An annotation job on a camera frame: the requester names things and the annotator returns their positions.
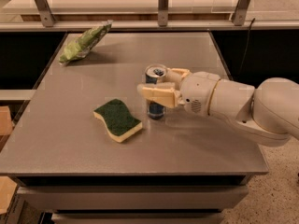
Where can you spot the middle metal bracket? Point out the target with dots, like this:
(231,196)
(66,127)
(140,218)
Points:
(163,12)

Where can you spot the green and yellow sponge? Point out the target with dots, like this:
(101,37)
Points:
(118,120)

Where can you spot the grey lower drawer front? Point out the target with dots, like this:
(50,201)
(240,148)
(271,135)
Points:
(154,218)

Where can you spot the blue Red Bull can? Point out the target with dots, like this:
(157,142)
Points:
(155,73)

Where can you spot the grey drawer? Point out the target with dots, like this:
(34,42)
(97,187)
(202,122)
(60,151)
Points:
(133,198)
(154,218)

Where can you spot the green chip bag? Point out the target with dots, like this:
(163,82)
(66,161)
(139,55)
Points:
(81,46)

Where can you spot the right metal bracket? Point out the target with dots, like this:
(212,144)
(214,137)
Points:
(240,13)

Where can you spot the left metal bracket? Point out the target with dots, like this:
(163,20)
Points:
(45,14)

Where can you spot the metal bracket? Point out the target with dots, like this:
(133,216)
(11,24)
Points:
(163,12)
(240,13)
(45,14)

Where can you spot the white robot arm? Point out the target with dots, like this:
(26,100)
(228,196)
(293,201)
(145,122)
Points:
(267,114)

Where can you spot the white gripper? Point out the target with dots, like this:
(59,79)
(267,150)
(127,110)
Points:
(196,92)

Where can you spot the grey upper drawer front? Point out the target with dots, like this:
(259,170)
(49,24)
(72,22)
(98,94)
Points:
(133,198)

